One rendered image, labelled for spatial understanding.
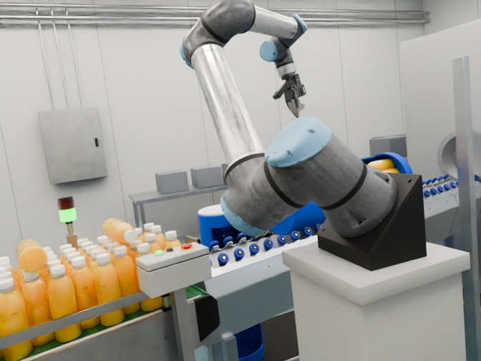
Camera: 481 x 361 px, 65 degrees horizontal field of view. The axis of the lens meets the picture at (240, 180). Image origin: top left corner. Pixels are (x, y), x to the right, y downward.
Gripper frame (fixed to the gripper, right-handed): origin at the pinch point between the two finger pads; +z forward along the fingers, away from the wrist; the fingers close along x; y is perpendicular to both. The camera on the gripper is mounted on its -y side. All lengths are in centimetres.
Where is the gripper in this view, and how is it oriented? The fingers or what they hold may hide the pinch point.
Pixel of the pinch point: (295, 115)
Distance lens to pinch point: 192.8
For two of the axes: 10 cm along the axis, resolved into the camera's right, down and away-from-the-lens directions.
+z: 2.9, 9.5, 1.0
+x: -4.2, 0.3, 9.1
